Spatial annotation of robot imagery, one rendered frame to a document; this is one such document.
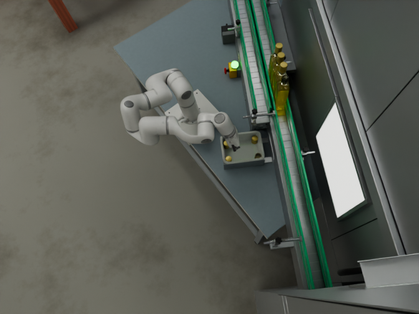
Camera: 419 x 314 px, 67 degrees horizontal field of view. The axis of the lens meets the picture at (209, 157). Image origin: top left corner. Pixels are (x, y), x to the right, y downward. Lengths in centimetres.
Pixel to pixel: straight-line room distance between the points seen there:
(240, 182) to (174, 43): 106
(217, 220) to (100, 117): 138
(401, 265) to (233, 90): 143
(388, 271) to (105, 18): 338
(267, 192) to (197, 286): 98
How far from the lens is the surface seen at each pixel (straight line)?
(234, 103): 196
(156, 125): 142
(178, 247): 246
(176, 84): 162
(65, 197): 283
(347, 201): 139
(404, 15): 103
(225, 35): 217
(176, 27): 237
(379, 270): 89
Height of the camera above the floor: 242
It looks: 67 degrees down
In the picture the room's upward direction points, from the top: 9 degrees counter-clockwise
